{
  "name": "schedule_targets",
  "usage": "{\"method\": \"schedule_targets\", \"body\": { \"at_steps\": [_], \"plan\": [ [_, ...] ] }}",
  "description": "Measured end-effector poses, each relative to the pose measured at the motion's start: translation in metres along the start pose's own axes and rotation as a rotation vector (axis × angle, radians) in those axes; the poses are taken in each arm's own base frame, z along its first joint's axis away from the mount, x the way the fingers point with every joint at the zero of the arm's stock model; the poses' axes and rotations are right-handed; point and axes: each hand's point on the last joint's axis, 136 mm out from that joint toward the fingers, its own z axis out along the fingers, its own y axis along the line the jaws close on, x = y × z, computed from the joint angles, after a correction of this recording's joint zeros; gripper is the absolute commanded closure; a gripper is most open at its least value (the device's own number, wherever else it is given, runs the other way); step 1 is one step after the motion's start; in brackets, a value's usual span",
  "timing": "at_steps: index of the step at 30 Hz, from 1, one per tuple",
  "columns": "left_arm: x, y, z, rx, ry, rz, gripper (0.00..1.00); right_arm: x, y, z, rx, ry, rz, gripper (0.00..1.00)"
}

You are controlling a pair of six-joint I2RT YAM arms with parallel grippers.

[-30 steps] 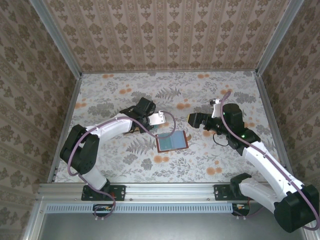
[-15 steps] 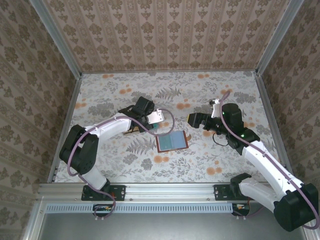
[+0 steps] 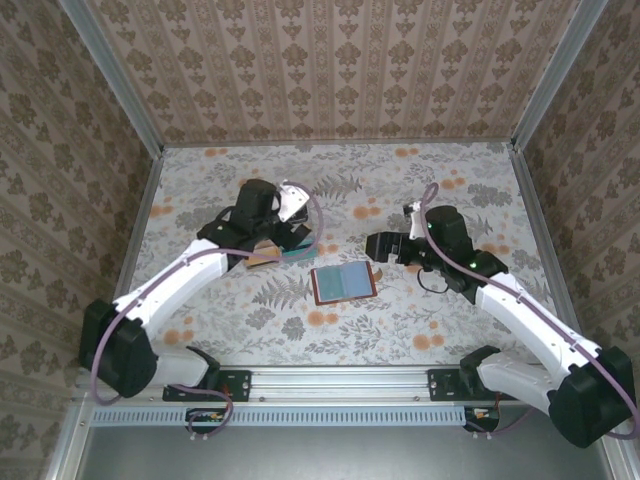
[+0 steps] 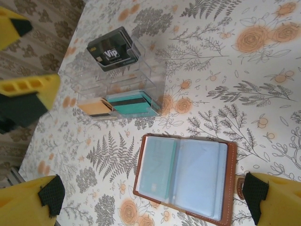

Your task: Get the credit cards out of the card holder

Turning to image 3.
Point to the brown card holder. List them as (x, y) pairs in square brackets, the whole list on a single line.
[(345, 282)]

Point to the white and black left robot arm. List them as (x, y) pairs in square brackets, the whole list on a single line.
[(175, 285)]

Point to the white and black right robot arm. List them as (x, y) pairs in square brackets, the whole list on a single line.
[(530, 325)]

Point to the black controller board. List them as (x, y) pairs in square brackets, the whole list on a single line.
[(200, 416), (487, 422)]

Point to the grey metal panel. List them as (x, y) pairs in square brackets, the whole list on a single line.
[(350, 455)]

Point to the aluminium table side rail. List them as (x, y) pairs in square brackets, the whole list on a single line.
[(140, 225), (540, 225)]

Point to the aluminium table end rail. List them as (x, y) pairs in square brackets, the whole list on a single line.
[(340, 143)]

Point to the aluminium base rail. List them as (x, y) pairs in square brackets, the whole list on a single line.
[(340, 382)]

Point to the aluminium frame post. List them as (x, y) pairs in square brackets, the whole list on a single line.
[(116, 75), (557, 75)]

